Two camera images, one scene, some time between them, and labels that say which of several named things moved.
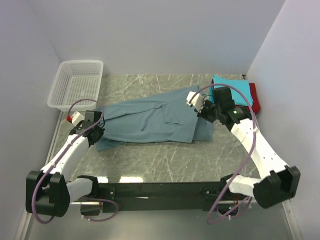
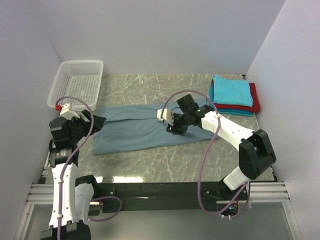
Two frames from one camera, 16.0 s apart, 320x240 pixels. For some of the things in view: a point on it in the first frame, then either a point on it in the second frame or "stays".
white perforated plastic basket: (76, 80) stays
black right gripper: (205, 111) to (178, 126)
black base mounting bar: (211, 196) stays
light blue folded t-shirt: (241, 86) stays
